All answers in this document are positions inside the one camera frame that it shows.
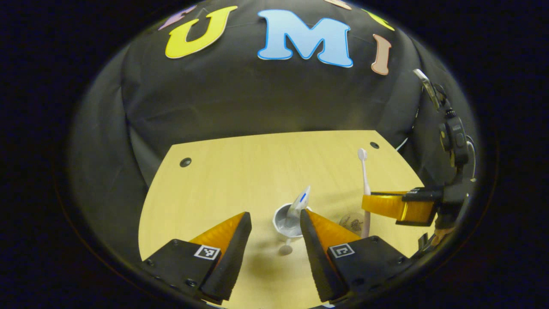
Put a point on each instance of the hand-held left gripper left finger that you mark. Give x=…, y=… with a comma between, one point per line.
x=233, y=257

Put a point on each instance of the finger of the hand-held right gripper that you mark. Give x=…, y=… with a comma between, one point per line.
x=420, y=195

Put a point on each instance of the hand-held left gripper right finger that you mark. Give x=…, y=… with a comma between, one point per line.
x=315, y=257

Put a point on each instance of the white cup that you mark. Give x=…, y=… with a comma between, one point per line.
x=281, y=223

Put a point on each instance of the round cork coaster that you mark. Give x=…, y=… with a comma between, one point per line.
x=351, y=224

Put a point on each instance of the white toothpaste tube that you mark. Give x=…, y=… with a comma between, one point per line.
x=300, y=201

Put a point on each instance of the white toothbrush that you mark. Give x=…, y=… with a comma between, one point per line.
x=364, y=176

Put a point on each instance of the light wooden desktop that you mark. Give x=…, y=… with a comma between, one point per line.
x=240, y=171

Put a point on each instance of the black backdrop cloth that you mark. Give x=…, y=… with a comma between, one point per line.
x=257, y=98

